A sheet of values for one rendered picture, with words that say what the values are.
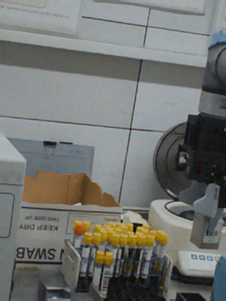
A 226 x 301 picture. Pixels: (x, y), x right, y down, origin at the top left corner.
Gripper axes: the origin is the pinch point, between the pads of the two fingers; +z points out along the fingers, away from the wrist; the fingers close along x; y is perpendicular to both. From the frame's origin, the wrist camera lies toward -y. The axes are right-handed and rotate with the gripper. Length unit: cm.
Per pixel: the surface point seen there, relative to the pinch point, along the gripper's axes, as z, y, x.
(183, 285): 19.1, -5.1, -15.3
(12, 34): -27, 31, -53
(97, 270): 11.1, 19.7, -2.1
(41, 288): 13.4, 31.2, 2.3
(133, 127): -7, -4, -57
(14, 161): -10.2, 39.9, 7.2
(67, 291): 13.4, 26.7, 3.0
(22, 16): -31, 28, -56
